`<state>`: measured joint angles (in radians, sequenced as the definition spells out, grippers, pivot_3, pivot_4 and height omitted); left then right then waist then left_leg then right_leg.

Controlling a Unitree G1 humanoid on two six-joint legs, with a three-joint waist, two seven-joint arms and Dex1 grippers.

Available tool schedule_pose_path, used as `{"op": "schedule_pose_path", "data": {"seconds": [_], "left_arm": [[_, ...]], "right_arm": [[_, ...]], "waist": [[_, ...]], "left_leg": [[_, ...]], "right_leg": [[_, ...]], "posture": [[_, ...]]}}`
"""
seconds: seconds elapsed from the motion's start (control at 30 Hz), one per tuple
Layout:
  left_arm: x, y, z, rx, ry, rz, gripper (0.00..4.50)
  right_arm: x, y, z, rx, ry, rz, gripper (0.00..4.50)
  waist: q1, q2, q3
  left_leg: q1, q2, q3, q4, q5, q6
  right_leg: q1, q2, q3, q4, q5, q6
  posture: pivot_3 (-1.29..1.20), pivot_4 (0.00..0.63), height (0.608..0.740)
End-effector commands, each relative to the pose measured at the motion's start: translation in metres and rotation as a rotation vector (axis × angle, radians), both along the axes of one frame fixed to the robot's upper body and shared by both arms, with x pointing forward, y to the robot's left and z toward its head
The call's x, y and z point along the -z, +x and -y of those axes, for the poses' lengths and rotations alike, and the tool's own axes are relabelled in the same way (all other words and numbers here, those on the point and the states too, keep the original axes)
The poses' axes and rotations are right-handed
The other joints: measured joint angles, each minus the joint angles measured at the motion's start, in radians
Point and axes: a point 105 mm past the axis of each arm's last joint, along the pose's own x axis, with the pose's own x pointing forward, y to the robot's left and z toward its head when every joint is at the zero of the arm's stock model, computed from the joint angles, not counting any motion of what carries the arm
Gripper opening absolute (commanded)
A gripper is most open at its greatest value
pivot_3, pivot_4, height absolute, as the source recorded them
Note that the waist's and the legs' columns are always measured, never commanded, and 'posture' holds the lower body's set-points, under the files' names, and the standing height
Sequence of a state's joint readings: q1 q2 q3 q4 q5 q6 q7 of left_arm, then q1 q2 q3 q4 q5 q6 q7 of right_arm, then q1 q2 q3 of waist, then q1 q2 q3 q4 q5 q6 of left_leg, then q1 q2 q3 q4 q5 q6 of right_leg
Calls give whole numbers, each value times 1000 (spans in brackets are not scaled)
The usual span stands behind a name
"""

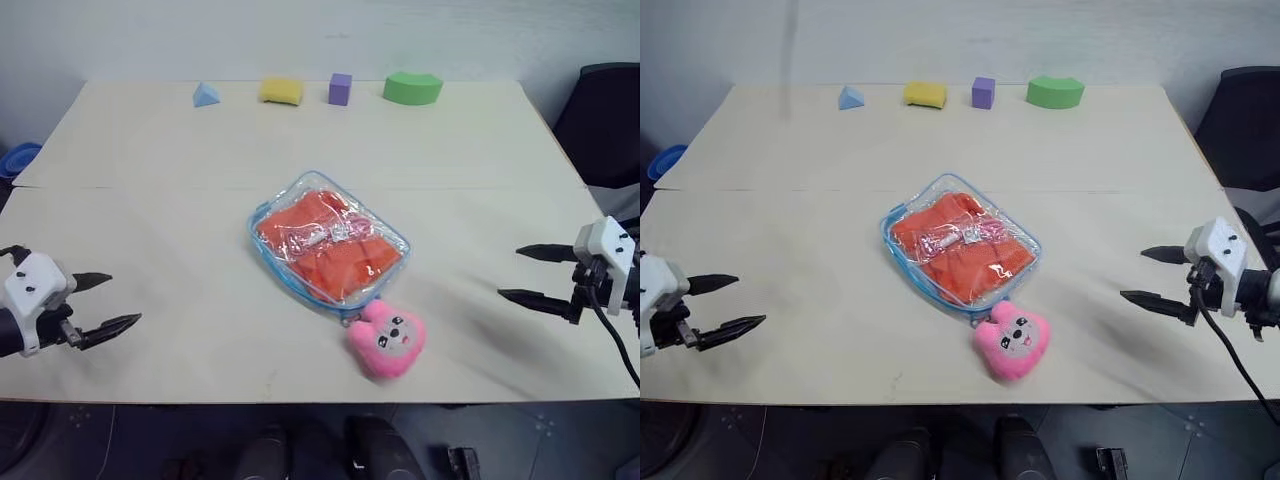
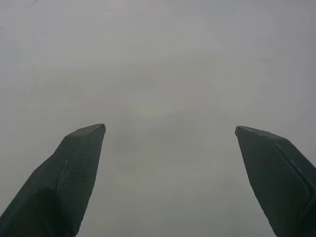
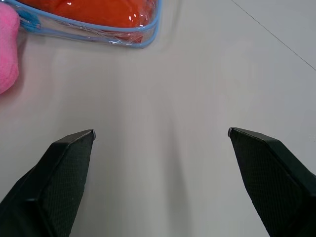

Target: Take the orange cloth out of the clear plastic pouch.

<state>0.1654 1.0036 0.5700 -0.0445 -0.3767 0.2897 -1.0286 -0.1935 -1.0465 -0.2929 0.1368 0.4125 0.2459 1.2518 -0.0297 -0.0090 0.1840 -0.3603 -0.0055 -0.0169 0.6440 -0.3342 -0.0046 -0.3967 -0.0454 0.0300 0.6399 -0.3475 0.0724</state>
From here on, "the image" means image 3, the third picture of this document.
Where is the blue fleece garment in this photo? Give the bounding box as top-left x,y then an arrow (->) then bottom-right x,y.
14,7 -> 41,33

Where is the orange fleece garment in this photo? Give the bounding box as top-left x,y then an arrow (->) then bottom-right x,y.
18,0 -> 158,44

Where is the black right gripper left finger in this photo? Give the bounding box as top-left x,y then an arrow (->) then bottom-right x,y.
0,129 -> 96,237

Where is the clear blue-trimmed zipper bag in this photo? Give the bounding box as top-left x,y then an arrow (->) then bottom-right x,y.
4,0 -> 163,49

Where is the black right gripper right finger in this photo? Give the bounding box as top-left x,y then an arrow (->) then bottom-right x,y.
228,127 -> 316,237

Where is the pink fleece garment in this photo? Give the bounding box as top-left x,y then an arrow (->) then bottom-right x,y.
0,4 -> 20,95

